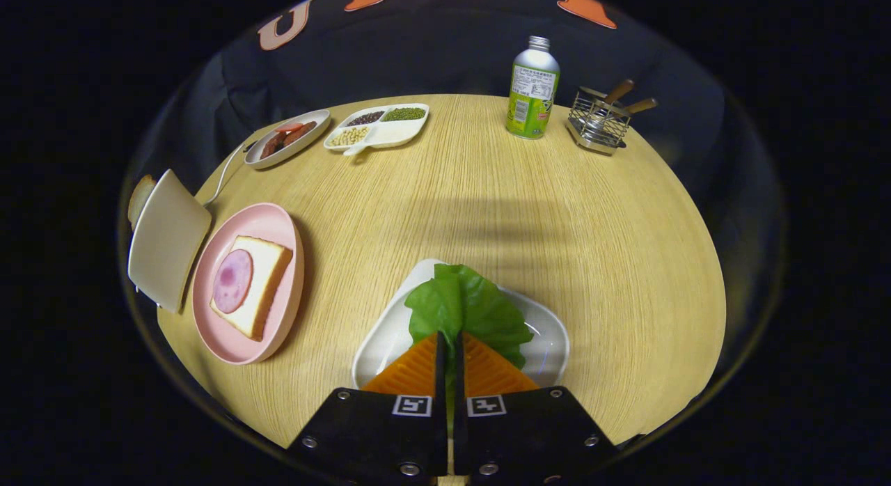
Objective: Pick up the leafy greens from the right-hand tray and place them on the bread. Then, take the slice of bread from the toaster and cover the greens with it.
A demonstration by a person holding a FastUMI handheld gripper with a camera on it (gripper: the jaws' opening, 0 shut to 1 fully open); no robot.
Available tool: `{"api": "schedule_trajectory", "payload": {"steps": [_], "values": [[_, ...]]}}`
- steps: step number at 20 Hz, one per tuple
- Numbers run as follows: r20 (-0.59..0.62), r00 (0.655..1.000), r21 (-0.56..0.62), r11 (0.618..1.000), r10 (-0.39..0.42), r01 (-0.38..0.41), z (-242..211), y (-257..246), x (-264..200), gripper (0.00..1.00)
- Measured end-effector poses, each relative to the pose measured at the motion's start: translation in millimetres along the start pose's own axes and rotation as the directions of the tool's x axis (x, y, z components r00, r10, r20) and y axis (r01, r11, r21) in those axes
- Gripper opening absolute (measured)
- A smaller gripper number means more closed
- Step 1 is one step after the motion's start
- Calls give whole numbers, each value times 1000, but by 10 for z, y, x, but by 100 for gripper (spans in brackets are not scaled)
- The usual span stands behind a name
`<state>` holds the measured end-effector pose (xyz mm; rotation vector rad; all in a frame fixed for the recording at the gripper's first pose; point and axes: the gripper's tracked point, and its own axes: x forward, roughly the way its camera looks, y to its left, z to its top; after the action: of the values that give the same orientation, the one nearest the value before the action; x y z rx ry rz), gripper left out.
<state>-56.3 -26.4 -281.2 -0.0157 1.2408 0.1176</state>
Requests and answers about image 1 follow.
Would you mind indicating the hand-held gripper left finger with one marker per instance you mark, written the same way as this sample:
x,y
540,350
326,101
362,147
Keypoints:
x,y
376,434

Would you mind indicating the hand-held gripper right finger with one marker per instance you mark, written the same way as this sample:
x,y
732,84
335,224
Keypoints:
x,y
529,434

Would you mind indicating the green lettuce leaf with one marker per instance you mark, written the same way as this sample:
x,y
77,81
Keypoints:
x,y
473,305

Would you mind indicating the toasted bread slice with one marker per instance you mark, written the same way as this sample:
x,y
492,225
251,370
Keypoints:
x,y
139,197

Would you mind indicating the white triangular plate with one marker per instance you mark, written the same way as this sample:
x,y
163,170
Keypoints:
x,y
390,340

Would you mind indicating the white bread slice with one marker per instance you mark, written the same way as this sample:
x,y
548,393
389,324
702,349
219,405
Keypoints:
x,y
268,277

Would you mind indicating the pink ham slice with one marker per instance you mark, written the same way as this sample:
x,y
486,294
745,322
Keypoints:
x,y
233,280

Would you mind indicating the pink plate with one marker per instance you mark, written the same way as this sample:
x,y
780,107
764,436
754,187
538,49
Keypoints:
x,y
268,218

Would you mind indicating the white toaster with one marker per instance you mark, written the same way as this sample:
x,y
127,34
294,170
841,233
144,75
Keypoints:
x,y
167,239

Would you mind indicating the pile of yellow soybeans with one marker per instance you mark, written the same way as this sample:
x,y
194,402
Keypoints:
x,y
348,136

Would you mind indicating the white divided dish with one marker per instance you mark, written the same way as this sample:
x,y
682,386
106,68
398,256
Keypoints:
x,y
400,133

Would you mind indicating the brown meat piece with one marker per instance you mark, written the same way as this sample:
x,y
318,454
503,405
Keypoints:
x,y
272,145
299,134

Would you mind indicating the round white plate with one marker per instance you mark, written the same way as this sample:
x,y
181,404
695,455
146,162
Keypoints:
x,y
317,127

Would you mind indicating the pile of dark beans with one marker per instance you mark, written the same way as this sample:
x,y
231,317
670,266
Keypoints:
x,y
365,118

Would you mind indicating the pink sausage slice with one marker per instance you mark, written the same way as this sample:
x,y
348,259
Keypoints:
x,y
289,127

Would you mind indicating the pile of green beans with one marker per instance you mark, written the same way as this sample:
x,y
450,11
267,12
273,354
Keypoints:
x,y
404,114

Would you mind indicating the green and silver bottle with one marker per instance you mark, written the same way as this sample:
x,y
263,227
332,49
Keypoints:
x,y
530,89

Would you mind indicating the black backdrop cloth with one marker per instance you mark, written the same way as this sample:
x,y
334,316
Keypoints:
x,y
431,54

